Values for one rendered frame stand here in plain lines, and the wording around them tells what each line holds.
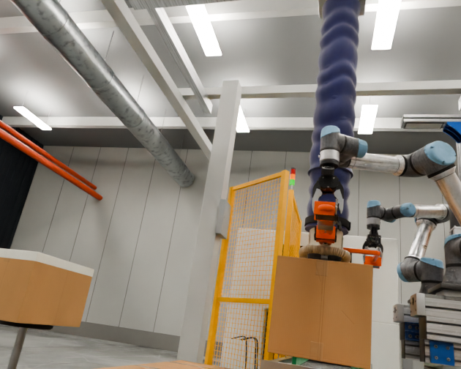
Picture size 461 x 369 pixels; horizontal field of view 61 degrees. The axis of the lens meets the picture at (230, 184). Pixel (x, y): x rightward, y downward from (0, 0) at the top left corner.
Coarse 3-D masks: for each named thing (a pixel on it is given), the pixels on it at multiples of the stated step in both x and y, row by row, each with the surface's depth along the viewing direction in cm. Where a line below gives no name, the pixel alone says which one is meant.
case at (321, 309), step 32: (288, 256) 173; (288, 288) 168; (320, 288) 165; (352, 288) 162; (288, 320) 163; (320, 320) 161; (352, 320) 158; (288, 352) 159; (320, 352) 156; (352, 352) 154
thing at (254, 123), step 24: (264, 0) 684; (288, 0) 672; (312, 0) 661; (408, 0) 619; (432, 0) 610; (456, 0) 604; (0, 24) 818; (24, 24) 801; (96, 24) 763; (144, 24) 746; (24, 120) 1250; (48, 120) 1228; (72, 120) 1206; (96, 120) 1186; (168, 120) 1128; (216, 120) 1092; (264, 120) 1059; (288, 120) 1043; (312, 120) 1027; (384, 120) 983
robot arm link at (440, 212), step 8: (392, 208) 227; (400, 208) 221; (408, 208) 218; (416, 208) 223; (424, 208) 227; (432, 208) 230; (440, 208) 233; (448, 208) 235; (400, 216) 223; (408, 216) 220; (416, 216) 225; (424, 216) 228; (432, 216) 231; (440, 216) 234; (448, 216) 235
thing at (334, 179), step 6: (324, 162) 153; (330, 162) 152; (336, 162) 152; (324, 180) 150; (330, 180) 150; (336, 180) 149; (324, 186) 149; (330, 186) 149; (336, 186) 148; (324, 192) 155; (330, 192) 154
